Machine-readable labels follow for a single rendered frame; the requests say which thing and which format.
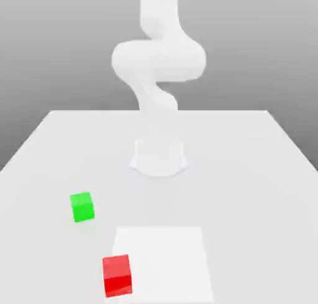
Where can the small red cube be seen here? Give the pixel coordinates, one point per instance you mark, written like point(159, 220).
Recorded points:
point(117, 276)

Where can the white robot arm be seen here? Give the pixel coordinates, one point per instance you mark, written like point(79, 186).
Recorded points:
point(159, 60)

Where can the small green cube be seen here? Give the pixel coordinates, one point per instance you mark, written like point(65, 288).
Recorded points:
point(82, 208)

